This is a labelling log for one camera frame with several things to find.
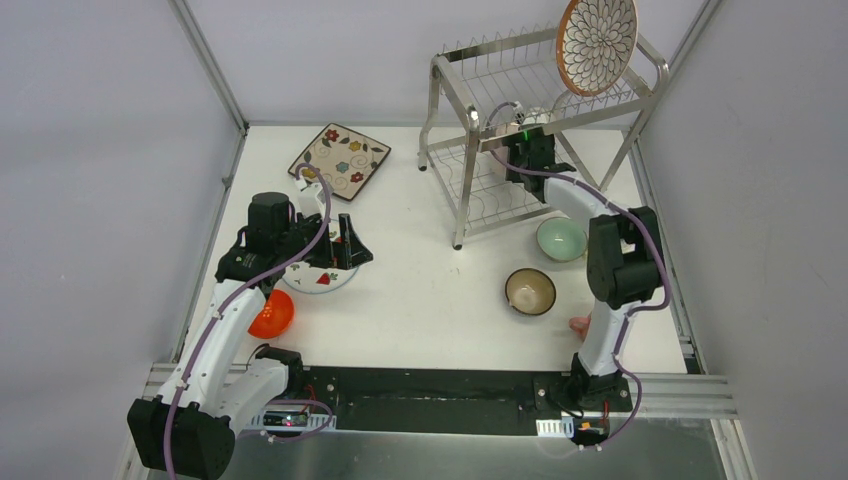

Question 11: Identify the square floral plate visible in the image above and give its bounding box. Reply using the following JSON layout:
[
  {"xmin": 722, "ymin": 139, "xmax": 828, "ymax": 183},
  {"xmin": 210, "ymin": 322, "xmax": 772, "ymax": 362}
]
[{"xmin": 288, "ymin": 123, "xmax": 391, "ymax": 202}]

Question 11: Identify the left white cable duct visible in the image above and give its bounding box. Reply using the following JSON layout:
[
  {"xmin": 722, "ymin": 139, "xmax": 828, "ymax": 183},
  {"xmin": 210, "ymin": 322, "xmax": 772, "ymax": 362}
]
[{"xmin": 245, "ymin": 411, "xmax": 337, "ymax": 433}]

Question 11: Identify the orange plastic bowl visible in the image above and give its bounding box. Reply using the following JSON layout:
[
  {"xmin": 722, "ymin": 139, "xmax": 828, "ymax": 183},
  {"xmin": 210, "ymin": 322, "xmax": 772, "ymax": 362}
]
[{"xmin": 248, "ymin": 289, "xmax": 296, "ymax": 339}]

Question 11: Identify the dark patterned cream bowl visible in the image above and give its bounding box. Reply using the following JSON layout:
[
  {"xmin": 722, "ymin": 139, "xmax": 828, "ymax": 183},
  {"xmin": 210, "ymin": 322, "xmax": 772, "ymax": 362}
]
[{"xmin": 504, "ymin": 268, "xmax": 557, "ymax": 316}]

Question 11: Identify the right white cable duct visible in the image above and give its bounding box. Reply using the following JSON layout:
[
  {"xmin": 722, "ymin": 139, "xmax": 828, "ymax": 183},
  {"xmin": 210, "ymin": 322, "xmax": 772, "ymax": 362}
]
[{"xmin": 535, "ymin": 417, "xmax": 575, "ymax": 439}]

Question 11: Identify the steel two-tier dish rack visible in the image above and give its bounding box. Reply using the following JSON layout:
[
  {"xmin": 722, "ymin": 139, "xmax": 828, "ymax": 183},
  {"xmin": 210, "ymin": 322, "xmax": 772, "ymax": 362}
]
[{"xmin": 418, "ymin": 26, "xmax": 671, "ymax": 250}]

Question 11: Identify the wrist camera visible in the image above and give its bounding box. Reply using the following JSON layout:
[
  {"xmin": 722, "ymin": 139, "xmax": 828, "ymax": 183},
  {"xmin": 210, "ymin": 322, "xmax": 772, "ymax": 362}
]
[
  {"xmin": 295, "ymin": 177, "xmax": 327, "ymax": 218},
  {"xmin": 508, "ymin": 102, "xmax": 526, "ymax": 126}
]

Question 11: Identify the mint green bowl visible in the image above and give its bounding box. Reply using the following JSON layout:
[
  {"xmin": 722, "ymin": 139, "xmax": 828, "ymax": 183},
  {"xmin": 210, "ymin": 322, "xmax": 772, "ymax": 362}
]
[{"xmin": 535, "ymin": 217, "xmax": 588, "ymax": 262}]

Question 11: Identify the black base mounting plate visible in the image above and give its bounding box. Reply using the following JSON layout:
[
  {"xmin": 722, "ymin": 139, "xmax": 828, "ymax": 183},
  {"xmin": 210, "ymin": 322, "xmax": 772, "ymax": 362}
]
[{"xmin": 268, "ymin": 366, "xmax": 634, "ymax": 436}]

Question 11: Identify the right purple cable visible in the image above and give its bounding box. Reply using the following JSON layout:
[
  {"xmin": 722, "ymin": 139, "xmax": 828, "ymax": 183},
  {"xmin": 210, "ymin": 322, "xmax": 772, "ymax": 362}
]
[{"xmin": 486, "ymin": 101, "xmax": 674, "ymax": 453}]

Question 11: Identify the white ribbed mug black handle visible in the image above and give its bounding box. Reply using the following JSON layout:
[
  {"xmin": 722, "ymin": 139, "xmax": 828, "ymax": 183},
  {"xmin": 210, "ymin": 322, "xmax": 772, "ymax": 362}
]
[{"xmin": 520, "ymin": 107, "xmax": 556, "ymax": 130}]

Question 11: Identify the brown rim petal pattern plate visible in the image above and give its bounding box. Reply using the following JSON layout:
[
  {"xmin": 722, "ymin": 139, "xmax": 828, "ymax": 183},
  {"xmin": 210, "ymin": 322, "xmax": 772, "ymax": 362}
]
[{"xmin": 555, "ymin": 0, "xmax": 639, "ymax": 97}]

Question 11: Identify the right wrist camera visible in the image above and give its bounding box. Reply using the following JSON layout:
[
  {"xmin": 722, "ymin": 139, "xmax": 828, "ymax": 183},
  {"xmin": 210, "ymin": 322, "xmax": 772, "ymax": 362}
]
[{"xmin": 508, "ymin": 102, "xmax": 526, "ymax": 126}]

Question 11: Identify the pink cup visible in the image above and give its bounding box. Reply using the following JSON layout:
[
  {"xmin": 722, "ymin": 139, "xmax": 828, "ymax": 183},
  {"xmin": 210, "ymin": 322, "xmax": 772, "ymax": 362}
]
[{"xmin": 568, "ymin": 316, "xmax": 591, "ymax": 341}]

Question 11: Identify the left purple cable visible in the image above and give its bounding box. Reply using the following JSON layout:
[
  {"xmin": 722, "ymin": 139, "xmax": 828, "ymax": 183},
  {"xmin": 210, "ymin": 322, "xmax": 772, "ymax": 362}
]
[{"xmin": 162, "ymin": 162, "xmax": 338, "ymax": 480}]

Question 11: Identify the watermelon pattern round plate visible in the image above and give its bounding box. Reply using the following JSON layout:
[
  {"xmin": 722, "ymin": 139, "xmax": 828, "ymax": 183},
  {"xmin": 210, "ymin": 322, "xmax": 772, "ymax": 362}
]
[{"xmin": 277, "ymin": 261, "xmax": 359, "ymax": 295}]

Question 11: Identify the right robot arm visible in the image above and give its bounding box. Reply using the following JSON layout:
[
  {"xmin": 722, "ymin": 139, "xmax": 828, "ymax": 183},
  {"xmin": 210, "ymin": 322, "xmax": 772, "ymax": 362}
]
[{"xmin": 502, "ymin": 128, "xmax": 668, "ymax": 411}]

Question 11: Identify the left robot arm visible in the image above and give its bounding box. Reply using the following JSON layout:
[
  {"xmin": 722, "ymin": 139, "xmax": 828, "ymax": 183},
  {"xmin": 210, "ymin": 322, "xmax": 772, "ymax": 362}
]
[{"xmin": 127, "ymin": 185, "xmax": 373, "ymax": 479}]

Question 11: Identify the white cable duct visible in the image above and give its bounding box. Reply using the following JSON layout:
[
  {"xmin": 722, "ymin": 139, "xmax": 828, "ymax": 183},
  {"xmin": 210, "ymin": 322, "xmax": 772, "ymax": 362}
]
[
  {"xmin": 245, "ymin": 411, "xmax": 337, "ymax": 433},
  {"xmin": 535, "ymin": 417, "xmax": 575, "ymax": 439}
]

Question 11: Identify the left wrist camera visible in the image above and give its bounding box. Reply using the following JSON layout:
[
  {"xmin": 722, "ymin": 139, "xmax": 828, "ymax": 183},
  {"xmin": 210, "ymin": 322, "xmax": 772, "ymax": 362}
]
[{"xmin": 295, "ymin": 177, "xmax": 327, "ymax": 218}]

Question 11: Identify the purple cable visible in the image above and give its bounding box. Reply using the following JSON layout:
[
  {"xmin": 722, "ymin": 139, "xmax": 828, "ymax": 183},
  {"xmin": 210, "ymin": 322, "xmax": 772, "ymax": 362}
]
[
  {"xmin": 486, "ymin": 101, "xmax": 674, "ymax": 453},
  {"xmin": 162, "ymin": 162, "xmax": 338, "ymax": 480}
]

